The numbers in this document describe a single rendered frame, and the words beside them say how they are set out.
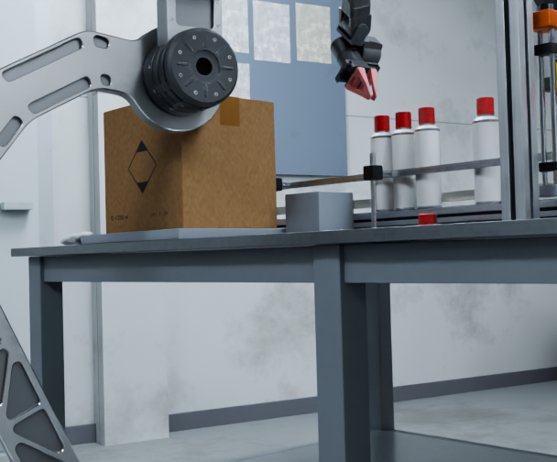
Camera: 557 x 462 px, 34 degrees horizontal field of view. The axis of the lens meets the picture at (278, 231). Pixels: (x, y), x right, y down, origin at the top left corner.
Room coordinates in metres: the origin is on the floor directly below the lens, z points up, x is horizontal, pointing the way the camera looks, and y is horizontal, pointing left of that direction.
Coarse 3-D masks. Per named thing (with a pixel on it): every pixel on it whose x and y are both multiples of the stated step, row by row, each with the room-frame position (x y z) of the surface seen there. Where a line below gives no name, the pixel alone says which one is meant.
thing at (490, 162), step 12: (540, 156) 1.58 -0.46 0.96; (420, 168) 1.78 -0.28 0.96; (432, 168) 1.76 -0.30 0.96; (444, 168) 1.73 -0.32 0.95; (456, 168) 1.71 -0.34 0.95; (468, 168) 1.69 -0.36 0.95; (312, 180) 2.01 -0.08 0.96; (324, 180) 1.98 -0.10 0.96; (336, 180) 1.95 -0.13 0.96; (348, 180) 1.92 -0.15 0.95; (360, 180) 1.90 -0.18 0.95
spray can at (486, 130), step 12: (480, 108) 1.71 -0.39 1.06; (492, 108) 1.70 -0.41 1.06; (480, 120) 1.70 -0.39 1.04; (492, 120) 1.69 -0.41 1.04; (480, 132) 1.70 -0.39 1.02; (492, 132) 1.69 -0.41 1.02; (480, 144) 1.70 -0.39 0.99; (492, 144) 1.69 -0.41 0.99; (480, 156) 1.70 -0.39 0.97; (492, 156) 1.69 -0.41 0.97; (480, 168) 1.70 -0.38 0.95; (492, 168) 1.69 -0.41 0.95; (480, 180) 1.70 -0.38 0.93; (492, 180) 1.69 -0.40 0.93; (480, 192) 1.70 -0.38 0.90; (492, 192) 1.69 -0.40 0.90
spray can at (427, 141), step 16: (432, 112) 1.80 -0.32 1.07; (416, 128) 1.81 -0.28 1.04; (432, 128) 1.79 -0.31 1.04; (416, 144) 1.81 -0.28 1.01; (432, 144) 1.79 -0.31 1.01; (416, 160) 1.81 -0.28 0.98; (432, 160) 1.79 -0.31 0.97; (416, 176) 1.81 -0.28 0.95; (432, 176) 1.79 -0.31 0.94; (416, 192) 1.82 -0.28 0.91; (432, 192) 1.79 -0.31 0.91
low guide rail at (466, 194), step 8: (448, 192) 1.82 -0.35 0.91; (456, 192) 1.81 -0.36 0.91; (464, 192) 1.79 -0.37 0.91; (472, 192) 1.78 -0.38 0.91; (360, 200) 2.00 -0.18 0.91; (368, 200) 1.98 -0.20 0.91; (448, 200) 1.82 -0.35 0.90; (456, 200) 1.81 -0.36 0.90; (464, 200) 1.80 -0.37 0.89; (280, 208) 2.20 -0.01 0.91; (360, 208) 2.01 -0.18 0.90
